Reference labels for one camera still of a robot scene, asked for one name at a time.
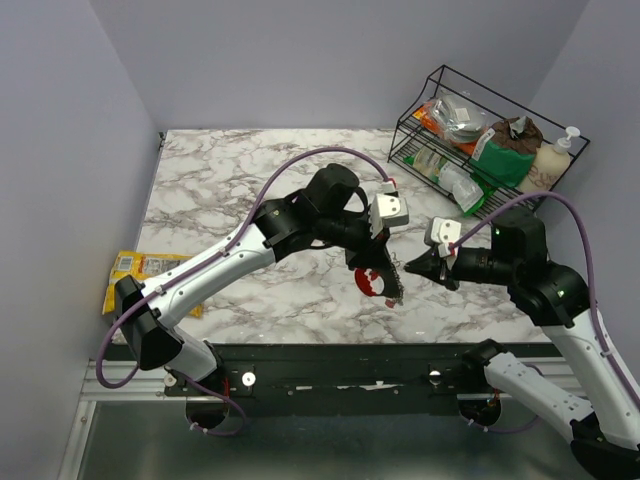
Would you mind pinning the silver foil bag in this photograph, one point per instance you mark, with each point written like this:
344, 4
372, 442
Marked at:
458, 120

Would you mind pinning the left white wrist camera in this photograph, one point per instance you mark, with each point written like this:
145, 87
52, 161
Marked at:
387, 211

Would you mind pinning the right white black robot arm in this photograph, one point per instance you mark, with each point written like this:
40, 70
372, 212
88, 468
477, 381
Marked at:
602, 428

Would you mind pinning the green white snack packet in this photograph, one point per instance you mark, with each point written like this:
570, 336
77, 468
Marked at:
428, 162

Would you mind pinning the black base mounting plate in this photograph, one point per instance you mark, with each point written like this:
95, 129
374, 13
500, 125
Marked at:
326, 380

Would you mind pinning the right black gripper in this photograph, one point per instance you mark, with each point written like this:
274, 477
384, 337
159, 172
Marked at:
431, 265

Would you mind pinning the keyring with keys red tag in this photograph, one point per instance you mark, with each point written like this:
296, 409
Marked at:
363, 279

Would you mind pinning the white pump soap bottle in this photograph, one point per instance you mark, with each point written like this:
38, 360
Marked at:
550, 162

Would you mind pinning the black wire rack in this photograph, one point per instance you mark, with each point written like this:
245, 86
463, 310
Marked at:
410, 135

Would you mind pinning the clear plastic packet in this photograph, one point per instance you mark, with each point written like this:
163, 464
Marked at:
466, 192

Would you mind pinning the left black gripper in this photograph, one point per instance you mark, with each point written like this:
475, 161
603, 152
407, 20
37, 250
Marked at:
371, 253

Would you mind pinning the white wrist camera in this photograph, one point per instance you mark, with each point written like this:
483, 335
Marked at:
387, 211
442, 233

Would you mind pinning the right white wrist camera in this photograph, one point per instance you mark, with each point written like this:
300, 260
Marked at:
442, 233

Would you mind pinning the green brown snack bag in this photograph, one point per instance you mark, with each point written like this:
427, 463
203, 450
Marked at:
505, 152

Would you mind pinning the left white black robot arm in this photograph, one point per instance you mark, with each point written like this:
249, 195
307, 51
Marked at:
331, 211

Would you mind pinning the orange snack bag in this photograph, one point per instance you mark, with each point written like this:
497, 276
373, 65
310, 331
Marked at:
423, 116

